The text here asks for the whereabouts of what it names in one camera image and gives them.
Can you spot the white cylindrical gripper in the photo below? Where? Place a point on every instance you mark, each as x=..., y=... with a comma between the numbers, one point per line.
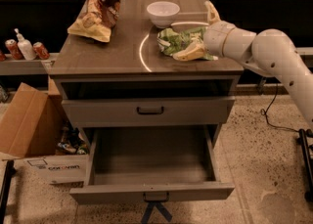
x=214, y=41

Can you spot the green jalapeno chip bag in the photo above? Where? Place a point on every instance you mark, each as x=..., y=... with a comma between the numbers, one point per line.
x=171, y=42

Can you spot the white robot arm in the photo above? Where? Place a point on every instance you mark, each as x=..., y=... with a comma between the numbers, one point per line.
x=269, y=53

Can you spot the grey drawer cabinet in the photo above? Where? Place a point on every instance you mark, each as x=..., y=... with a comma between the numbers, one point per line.
x=131, y=66

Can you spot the closed grey upper drawer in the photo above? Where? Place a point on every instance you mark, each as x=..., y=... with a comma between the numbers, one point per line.
x=148, y=112

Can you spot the brown yellow chip bag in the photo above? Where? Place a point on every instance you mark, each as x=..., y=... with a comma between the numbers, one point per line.
x=97, y=20

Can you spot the open grey middle drawer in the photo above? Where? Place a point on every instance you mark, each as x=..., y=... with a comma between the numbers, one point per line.
x=151, y=164

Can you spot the white bowl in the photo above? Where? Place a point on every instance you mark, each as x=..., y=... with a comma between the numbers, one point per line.
x=163, y=13

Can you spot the black stand right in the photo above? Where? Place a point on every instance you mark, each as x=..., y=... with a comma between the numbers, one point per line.
x=302, y=140

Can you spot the black stand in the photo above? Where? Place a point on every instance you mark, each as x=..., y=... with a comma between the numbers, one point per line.
x=302, y=140
x=6, y=184

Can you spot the red soda can right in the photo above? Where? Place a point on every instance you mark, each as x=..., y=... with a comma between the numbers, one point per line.
x=41, y=50

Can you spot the red soda can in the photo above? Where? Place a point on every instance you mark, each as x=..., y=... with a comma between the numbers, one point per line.
x=13, y=48
x=41, y=50

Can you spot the white pump bottle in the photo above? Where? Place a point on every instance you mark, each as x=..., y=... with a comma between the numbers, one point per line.
x=25, y=46

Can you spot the white printed cardboard box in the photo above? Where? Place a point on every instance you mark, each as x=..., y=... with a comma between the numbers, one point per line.
x=59, y=169

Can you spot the red soda can left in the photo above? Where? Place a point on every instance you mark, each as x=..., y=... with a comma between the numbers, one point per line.
x=13, y=48

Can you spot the grey low shelf left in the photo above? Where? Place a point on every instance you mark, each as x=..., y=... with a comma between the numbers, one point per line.
x=23, y=67

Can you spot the brown cardboard box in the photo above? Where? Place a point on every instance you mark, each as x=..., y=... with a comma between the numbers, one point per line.
x=31, y=125

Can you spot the black stand left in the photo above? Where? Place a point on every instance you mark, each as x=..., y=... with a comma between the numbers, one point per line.
x=6, y=184

